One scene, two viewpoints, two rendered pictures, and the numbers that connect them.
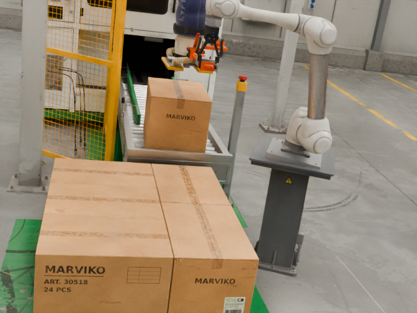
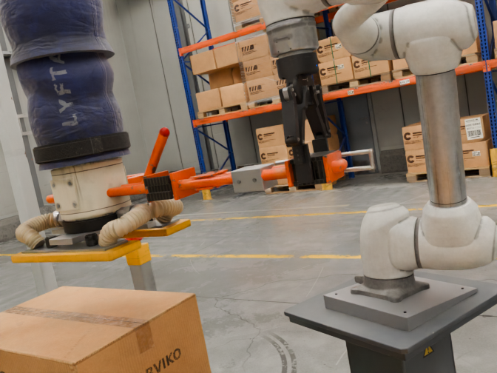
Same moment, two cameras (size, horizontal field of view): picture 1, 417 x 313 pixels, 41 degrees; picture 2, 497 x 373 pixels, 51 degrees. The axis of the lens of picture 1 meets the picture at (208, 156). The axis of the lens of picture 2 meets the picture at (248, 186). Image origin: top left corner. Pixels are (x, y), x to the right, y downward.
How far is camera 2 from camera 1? 2.67 m
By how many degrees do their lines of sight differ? 44
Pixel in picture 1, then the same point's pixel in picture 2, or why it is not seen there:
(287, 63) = not seen: hidden behind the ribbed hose
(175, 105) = (134, 348)
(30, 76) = not seen: outside the picture
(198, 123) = (190, 358)
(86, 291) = not seen: outside the picture
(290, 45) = (30, 206)
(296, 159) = (441, 299)
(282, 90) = (44, 271)
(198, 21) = (115, 115)
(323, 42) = (474, 34)
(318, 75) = (456, 112)
